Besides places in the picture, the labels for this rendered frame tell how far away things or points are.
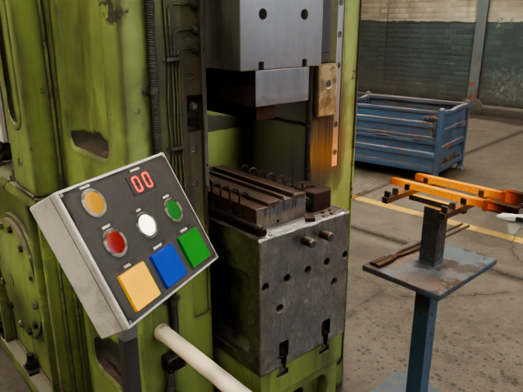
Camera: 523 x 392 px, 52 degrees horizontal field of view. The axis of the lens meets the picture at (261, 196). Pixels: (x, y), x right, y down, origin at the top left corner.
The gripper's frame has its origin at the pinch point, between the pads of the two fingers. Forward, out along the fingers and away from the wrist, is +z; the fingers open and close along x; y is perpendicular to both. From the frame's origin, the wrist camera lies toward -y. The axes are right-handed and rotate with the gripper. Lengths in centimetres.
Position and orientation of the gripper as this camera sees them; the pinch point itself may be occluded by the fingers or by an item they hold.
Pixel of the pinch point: (507, 208)
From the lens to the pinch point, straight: 182.3
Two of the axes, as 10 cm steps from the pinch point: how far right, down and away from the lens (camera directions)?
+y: 0.0, 9.5, 3.1
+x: 7.5, -2.1, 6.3
